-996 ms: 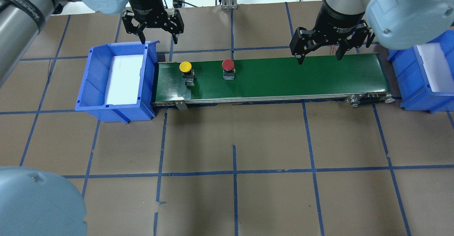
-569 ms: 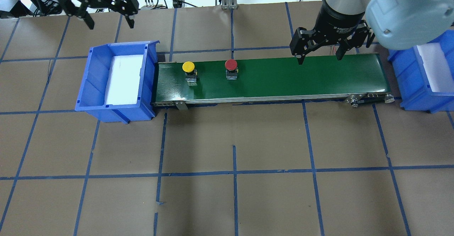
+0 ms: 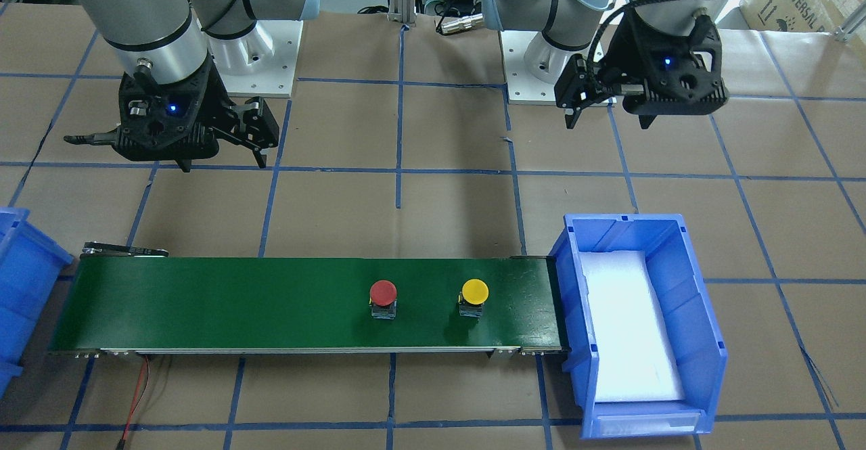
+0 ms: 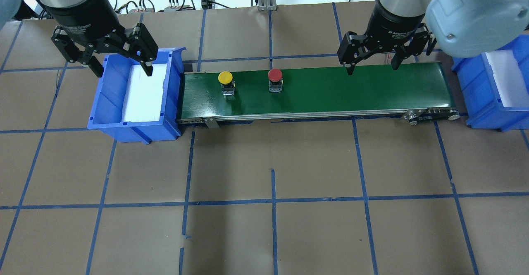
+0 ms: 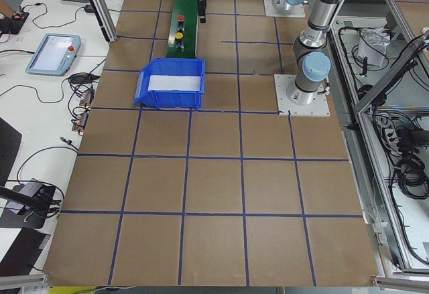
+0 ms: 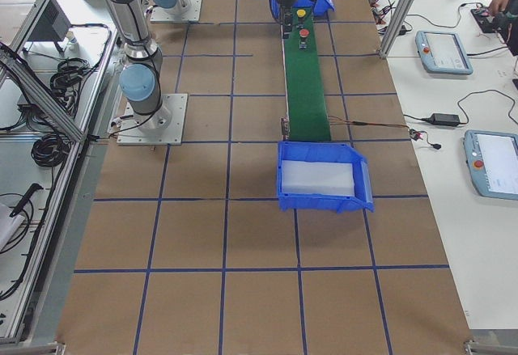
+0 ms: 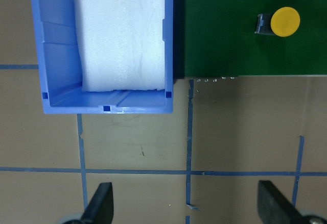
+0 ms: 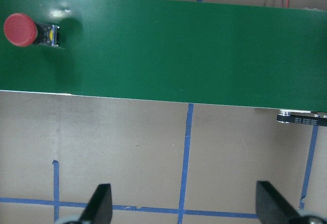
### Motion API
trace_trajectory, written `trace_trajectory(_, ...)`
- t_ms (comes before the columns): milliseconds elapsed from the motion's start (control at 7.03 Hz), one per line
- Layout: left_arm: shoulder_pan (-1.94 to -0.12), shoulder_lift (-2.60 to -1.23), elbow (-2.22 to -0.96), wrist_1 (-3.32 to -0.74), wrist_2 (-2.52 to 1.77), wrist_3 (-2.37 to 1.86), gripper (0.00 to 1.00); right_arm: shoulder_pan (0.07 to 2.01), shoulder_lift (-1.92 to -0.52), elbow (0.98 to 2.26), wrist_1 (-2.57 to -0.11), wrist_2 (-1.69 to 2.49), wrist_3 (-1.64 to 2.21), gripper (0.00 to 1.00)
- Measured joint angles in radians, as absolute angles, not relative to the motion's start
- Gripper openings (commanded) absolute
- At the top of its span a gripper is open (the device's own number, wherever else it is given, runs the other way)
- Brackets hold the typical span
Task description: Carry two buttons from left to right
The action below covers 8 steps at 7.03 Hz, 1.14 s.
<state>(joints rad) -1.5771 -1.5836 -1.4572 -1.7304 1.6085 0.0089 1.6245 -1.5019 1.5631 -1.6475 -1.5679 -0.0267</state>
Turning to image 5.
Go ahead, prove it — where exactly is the black power adapter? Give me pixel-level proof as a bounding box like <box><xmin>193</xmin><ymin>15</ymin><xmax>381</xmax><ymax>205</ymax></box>
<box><xmin>84</xmin><ymin>4</ymin><xmax>95</xmax><ymax>13</ymax></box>

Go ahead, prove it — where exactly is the near teach pendant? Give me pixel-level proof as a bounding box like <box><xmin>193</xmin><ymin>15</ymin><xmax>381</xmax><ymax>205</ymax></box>
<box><xmin>25</xmin><ymin>33</ymin><xmax>81</xmax><ymax>76</ymax></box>

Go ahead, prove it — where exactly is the yellow push button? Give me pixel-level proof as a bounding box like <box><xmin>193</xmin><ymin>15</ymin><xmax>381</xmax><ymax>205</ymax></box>
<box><xmin>175</xmin><ymin>31</ymin><xmax>184</xmax><ymax>51</ymax></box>

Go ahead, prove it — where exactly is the white foam pad left bin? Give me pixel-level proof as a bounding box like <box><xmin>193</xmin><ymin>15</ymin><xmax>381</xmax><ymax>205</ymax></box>
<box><xmin>148</xmin><ymin>75</ymin><xmax>201</xmax><ymax>91</ymax></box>

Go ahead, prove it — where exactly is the left blue bin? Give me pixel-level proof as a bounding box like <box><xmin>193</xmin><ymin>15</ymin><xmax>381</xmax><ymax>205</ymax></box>
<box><xmin>134</xmin><ymin>58</ymin><xmax>205</xmax><ymax>109</ymax></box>

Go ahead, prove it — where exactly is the aluminium frame post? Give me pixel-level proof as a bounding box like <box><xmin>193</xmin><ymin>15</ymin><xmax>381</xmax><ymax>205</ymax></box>
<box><xmin>89</xmin><ymin>0</ymin><xmax>117</xmax><ymax>43</ymax></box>

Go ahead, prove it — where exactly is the brown paper table cover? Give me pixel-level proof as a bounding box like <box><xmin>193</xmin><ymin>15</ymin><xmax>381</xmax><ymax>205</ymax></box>
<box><xmin>44</xmin><ymin>0</ymin><xmax>377</xmax><ymax>286</ymax></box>

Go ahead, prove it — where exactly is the red push button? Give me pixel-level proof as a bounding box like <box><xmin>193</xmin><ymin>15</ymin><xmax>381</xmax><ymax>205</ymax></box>
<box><xmin>177</xmin><ymin>15</ymin><xmax>185</xmax><ymax>31</ymax></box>

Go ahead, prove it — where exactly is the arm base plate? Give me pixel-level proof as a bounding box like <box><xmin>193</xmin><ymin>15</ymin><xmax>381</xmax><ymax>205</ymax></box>
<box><xmin>263</xmin><ymin>0</ymin><xmax>305</xmax><ymax>18</ymax></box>
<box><xmin>274</xmin><ymin>74</ymin><xmax>330</xmax><ymax>117</ymax></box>

